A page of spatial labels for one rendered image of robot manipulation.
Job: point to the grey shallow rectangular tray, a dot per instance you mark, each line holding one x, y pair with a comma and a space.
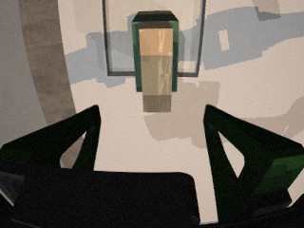
116, 18

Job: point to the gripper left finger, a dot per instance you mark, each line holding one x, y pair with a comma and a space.
46, 146

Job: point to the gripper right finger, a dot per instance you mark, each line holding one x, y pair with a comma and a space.
271, 161

